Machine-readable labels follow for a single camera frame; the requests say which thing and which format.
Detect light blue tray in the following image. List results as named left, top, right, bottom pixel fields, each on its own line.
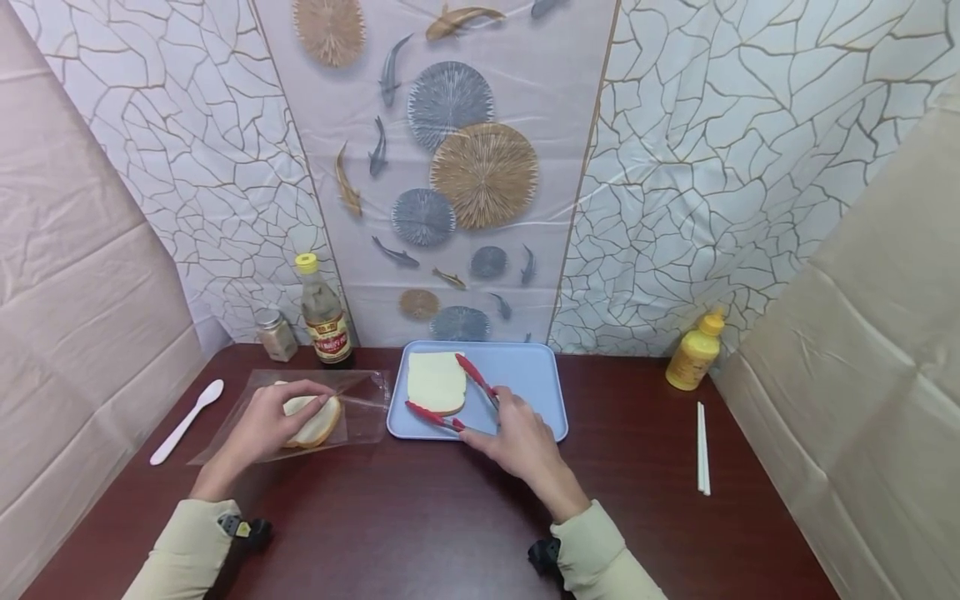
left=386, top=340, right=570, bottom=443

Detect person's left hand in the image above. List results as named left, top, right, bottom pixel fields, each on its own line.
left=193, top=380, right=338, bottom=494

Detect small glass spice jar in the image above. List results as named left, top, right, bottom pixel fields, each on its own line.
left=255, top=308, right=300, bottom=363

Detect yellow-capped vinegar bottle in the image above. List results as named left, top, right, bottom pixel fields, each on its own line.
left=293, top=252, right=356, bottom=369

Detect clear plastic bag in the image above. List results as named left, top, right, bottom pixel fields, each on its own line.
left=187, top=368, right=392, bottom=466

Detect black wrist band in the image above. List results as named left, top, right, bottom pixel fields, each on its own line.
left=526, top=537, right=565, bottom=586
left=217, top=512, right=273, bottom=551

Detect white plastic spoon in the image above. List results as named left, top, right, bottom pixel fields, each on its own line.
left=149, top=379, right=226, bottom=467

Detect person's right forearm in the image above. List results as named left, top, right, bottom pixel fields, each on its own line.
left=537, top=482, right=668, bottom=600

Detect yellow squeeze bottle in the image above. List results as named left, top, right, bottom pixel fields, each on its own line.
left=665, top=310, right=727, bottom=392

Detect person's right hand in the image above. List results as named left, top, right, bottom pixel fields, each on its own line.
left=457, top=385, right=585, bottom=503

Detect bread slices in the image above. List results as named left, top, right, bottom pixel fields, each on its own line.
left=273, top=381, right=343, bottom=449

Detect red kitchen tongs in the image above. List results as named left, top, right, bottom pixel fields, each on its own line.
left=404, top=352, right=503, bottom=433

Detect white bread slice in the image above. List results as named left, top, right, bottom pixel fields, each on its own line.
left=405, top=351, right=468, bottom=417

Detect person's left forearm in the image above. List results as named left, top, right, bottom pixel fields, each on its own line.
left=122, top=477, right=243, bottom=600

